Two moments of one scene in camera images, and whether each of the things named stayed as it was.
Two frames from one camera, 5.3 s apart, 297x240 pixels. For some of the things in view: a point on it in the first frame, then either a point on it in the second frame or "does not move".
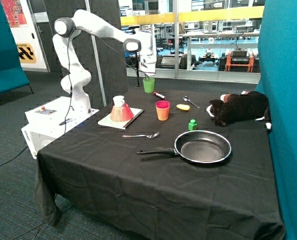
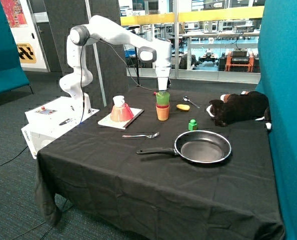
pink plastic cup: [162, 104] does not move
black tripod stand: [134, 31] does not move
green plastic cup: [148, 85] -> [163, 98]
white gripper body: [147, 62] -> [163, 73]
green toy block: [192, 125] does not move
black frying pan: [201, 147] does not move
